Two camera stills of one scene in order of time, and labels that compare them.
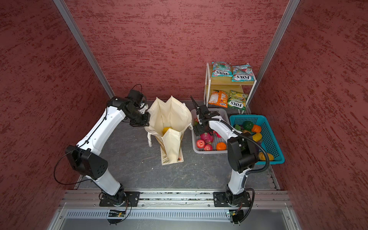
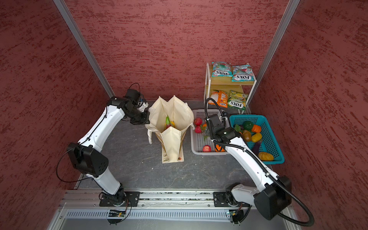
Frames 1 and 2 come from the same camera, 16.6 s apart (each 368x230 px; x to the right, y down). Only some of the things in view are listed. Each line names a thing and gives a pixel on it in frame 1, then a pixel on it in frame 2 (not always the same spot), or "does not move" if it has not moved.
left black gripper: [144, 123] does not move
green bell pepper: [248, 125] does not move
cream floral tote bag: [169, 120] does not move
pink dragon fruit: [208, 138] -> [168, 123]
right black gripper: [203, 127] -> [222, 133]
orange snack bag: [218, 97] does not move
